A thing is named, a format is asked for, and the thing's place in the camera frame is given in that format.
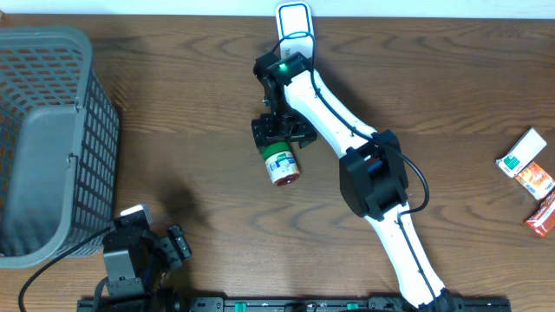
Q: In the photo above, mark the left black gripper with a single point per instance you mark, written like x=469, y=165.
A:
x=173, y=248

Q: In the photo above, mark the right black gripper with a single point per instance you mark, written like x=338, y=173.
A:
x=302, y=131

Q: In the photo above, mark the green lid jar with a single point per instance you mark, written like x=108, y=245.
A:
x=281, y=164

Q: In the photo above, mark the white and green carton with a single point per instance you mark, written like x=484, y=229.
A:
x=522, y=153

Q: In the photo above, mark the small orange box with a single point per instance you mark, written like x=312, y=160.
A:
x=536, y=180

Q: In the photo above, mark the red chocolate bar wrapper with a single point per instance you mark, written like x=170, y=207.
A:
x=542, y=221

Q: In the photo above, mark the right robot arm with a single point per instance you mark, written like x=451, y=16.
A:
x=372, y=168

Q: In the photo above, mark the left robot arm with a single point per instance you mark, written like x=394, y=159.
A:
x=136, y=260

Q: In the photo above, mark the white barcode scanner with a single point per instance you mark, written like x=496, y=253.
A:
x=294, y=19

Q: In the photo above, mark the grey plastic mesh basket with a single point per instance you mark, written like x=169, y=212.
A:
x=59, y=146

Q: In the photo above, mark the black mounting rail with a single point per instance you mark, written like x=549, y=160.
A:
x=375, y=303

